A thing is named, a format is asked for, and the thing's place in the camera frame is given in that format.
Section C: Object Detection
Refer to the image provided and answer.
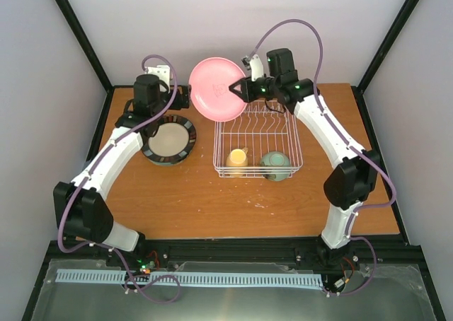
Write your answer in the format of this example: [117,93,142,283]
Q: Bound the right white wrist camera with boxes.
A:
[241,54,265,81]

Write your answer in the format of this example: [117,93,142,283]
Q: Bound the black aluminium frame rail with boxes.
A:
[45,235,425,271]

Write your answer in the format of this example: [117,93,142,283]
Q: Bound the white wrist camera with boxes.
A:
[241,54,265,81]
[144,64,173,86]

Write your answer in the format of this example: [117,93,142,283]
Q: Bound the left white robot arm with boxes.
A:
[53,65,196,267]

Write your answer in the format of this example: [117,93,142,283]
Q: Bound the teal ceramic bowl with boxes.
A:
[260,151,291,182]

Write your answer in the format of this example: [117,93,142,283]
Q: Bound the dark striped plate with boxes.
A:
[141,115,197,160]

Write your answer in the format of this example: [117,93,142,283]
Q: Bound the pink plate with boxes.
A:
[189,57,246,122]

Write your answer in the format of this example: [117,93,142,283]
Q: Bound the yellow mug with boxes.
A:
[226,148,248,177]

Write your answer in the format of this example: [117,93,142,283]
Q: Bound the white wire dish rack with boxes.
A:
[213,99,303,178]

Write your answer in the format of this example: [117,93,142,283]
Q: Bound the teal bottom bowl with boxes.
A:
[149,157,186,166]

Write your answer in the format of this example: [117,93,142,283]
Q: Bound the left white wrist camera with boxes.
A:
[144,64,173,86]

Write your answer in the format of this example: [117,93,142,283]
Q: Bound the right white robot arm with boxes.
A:
[229,48,379,250]

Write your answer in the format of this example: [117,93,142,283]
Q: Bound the light blue cable duct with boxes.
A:
[55,269,323,290]

